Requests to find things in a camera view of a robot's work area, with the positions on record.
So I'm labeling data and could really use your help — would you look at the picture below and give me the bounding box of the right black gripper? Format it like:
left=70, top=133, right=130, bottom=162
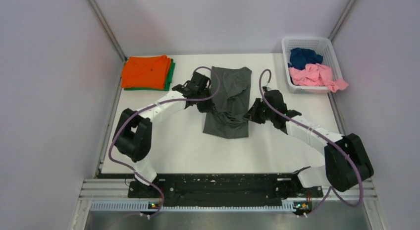
left=243, top=98, right=275, bottom=124

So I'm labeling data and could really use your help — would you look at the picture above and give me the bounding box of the grey t-shirt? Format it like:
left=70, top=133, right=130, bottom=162
left=203, top=66, right=252, bottom=139

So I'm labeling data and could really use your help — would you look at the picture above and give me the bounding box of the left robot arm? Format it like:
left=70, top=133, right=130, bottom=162
left=107, top=71, right=221, bottom=198

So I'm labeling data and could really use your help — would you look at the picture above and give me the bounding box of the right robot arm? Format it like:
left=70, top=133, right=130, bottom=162
left=243, top=90, right=374, bottom=196

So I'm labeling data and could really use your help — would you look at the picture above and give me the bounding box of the folded green t-shirt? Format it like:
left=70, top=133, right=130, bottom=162
left=123, top=59, right=176, bottom=91

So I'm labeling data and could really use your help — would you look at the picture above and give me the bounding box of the folded orange t-shirt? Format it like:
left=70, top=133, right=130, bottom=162
left=121, top=55, right=172, bottom=90

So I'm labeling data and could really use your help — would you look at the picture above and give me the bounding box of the pink t-shirt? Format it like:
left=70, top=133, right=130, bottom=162
left=288, top=63, right=349, bottom=93

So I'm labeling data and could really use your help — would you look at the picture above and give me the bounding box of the navy blue t-shirt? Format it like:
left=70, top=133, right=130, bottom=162
left=288, top=48, right=323, bottom=70

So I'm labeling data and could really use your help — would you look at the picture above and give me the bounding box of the white plastic basket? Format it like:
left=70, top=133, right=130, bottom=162
left=281, top=36, right=343, bottom=94

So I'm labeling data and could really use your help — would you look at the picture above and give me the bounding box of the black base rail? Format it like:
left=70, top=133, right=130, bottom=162
left=128, top=173, right=323, bottom=207

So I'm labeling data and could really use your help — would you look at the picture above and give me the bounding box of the white slotted cable duct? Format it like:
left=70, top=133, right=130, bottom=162
left=90, top=200, right=308, bottom=212

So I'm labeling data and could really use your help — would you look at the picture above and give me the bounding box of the aluminium frame rail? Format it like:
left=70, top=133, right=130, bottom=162
left=78, top=177, right=378, bottom=201

